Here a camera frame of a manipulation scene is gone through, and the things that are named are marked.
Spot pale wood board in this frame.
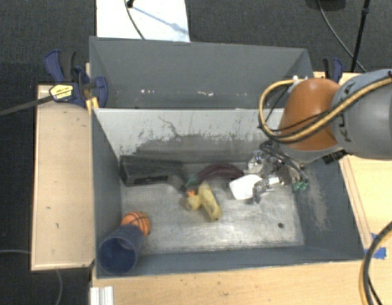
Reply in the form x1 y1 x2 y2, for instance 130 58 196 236
30 84 97 271

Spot blue cup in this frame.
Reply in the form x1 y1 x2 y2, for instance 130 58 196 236
98 224 145 275

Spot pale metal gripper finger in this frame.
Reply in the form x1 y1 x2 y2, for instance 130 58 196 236
260 175 281 193
251 184 264 205

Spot orange basketball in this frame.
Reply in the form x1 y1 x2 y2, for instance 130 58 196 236
120 211 151 237

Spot yellow rubber duck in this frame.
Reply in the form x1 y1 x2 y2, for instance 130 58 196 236
184 188 203 212

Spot dark red curved thing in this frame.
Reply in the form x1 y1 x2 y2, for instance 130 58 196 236
195 163 245 182

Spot black cylinder on white bracket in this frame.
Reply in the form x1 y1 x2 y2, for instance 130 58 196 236
321 150 347 166

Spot dark green flat block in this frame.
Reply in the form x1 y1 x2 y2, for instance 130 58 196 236
119 154 187 193

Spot grey metal bin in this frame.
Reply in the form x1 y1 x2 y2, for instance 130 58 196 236
88 36 365 279

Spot yellow toy banana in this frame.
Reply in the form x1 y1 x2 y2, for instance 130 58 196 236
197 182 223 223

